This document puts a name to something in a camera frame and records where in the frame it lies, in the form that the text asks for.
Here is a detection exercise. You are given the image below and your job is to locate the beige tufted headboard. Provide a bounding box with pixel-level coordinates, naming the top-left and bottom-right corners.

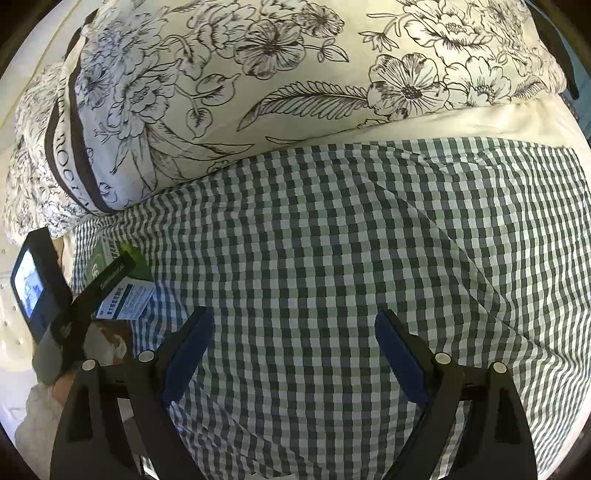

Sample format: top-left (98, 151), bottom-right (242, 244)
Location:
top-left (1, 199), bottom-right (42, 372)

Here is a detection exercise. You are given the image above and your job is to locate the green white medicine box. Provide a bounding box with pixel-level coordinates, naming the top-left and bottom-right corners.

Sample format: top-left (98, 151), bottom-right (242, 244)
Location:
top-left (86, 235), bottom-right (156, 321)

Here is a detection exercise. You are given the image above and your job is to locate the green checked cloth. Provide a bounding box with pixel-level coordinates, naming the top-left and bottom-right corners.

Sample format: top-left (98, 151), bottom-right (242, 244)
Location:
top-left (73, 138), bottom-right (590, 479)

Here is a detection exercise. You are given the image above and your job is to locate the floral folded duvet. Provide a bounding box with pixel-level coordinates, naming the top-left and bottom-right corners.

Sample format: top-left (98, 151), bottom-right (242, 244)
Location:
top-left (1, 1), bottom-right (567, 244)

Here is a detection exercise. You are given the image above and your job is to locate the white mattress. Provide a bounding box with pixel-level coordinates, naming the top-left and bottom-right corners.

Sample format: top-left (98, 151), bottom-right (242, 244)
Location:
top-left (290, 95), bottom-right (590, 161)

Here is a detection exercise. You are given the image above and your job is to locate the black garment behind duvet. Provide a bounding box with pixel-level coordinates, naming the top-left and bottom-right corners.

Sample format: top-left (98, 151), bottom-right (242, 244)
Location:
top-left (528, 1), bottom-right (580, 100)

